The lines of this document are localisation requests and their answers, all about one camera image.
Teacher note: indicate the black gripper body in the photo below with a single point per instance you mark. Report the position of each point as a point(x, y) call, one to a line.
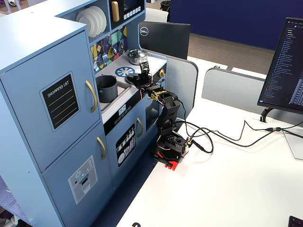
point(137, 80)

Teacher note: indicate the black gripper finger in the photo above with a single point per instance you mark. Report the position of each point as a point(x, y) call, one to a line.
point(138, 76)
point(136, 82)

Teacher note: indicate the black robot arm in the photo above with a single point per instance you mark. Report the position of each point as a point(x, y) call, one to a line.
point(169, 108)

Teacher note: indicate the stainless steel pot with lid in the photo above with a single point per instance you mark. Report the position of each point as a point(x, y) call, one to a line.
point(136, 58)

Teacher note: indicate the gold stove knob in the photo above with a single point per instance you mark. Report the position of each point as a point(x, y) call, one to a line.
point(162, 72)

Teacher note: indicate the gray cooking pot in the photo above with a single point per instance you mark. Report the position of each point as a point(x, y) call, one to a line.
point(107, 93)

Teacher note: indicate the gray rounded desk divider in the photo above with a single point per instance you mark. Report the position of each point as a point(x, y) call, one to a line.
point(180, 82)

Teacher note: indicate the metal ladle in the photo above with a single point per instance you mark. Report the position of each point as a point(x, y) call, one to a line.
point(114, 51)

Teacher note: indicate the small metal spoon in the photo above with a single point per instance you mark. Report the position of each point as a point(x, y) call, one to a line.
point(121, 45)

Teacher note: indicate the metal slotted spatula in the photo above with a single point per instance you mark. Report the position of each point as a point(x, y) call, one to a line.
point(104, 58)

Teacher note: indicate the gray toy sink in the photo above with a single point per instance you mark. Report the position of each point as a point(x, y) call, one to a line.
point(104, 107)

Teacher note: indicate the metal skimmer spoon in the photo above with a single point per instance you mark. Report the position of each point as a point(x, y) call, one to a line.
point(96, 66)

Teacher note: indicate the black Dell monitor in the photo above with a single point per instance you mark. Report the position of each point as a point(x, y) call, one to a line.
point(165, 37)

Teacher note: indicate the black toy microwave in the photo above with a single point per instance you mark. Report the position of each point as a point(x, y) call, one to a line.
point(121, 23)

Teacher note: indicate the blue dishwasher door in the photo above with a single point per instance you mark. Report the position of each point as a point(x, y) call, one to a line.
point(144, 144)

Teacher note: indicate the white chair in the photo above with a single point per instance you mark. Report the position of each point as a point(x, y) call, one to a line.
point(156, 15)

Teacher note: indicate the white toy plate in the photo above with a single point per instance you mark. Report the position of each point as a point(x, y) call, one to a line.
point(97, 21)
point(84, 21)
point(104, 20)

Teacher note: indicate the black shopping list chalkboard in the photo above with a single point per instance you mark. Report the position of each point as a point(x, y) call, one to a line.
point(60, 101)

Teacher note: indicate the gray low desk divider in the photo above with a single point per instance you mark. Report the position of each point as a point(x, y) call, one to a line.
point(227, 89)

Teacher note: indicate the black table clamp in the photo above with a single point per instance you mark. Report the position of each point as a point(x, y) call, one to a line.
point(163, 161)

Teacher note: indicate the blue freezer door with dispenser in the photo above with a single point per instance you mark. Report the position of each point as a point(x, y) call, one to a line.
point(71, 165)

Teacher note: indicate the dark blue partition panel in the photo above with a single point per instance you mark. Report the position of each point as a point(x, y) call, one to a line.
point(236, 19)

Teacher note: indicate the gray water dispenser decal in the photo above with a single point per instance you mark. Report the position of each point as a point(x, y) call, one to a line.
point(82, 182)

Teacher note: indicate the blue toy kitchen unit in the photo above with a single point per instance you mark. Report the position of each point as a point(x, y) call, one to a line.
point(35, 28)

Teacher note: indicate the blue fridge door with chalkboard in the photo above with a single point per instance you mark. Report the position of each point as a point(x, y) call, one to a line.
point(23, 106)

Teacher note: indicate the monitor showing code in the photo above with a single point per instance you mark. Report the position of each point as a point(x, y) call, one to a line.
point(284, 71)

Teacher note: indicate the small black curved object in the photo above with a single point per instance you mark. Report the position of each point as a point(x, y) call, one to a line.
point(136, 224)

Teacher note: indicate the silver monitor stand base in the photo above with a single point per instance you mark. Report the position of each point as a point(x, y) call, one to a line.
point(296, 146)

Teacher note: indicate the black keyboard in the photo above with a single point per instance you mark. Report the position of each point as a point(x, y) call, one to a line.
point(297, 222)

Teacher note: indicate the small camera circuit board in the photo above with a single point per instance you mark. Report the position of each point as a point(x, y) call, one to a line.
point(145, 66)

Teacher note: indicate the red arm base plate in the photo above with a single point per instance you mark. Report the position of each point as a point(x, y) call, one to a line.
point(174, 166)

